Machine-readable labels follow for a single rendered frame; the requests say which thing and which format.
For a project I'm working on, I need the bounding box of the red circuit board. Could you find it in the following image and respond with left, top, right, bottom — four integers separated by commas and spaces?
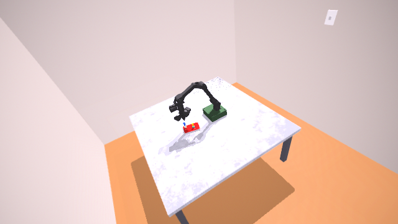
183, 122, 200, 133

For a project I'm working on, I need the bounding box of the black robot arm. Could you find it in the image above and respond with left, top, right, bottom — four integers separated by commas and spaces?
169, 81, 221, 117

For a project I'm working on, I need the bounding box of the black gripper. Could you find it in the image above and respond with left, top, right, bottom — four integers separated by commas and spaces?
174, 107, 191, 121

